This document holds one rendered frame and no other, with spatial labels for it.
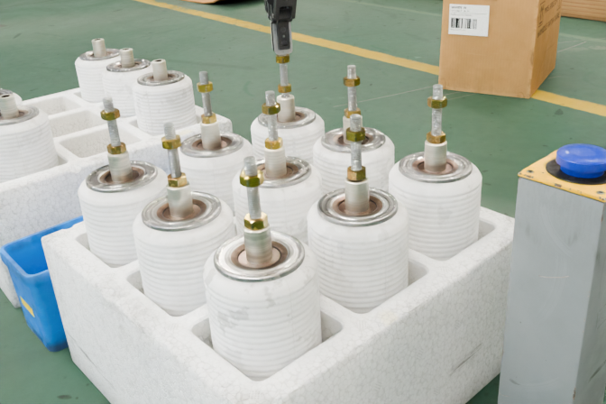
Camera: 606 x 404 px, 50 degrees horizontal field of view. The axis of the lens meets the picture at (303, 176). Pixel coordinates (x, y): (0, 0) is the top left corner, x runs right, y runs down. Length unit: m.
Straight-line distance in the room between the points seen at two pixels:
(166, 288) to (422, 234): 0.26
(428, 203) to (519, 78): 1.08
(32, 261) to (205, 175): 0.31
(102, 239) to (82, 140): 0.41
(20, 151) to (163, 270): 0.41
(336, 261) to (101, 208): 0.25
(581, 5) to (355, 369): 2.21
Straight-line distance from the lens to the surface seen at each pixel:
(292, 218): 0.66
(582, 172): 0.54
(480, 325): 0.72
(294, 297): 0.52
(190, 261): 0.60
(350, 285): 0.60
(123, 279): 0.68
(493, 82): 1.73
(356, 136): 0.57
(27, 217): 0.97
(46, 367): 0.90
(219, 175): 0.74
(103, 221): 0.70
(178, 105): 1.05
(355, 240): 0.57
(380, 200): 0.62
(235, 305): 0.52
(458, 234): 0.68
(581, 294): 0.56
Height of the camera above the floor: 0.54
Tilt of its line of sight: 25 degrees down
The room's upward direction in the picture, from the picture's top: 3 degrees counter-clockwise
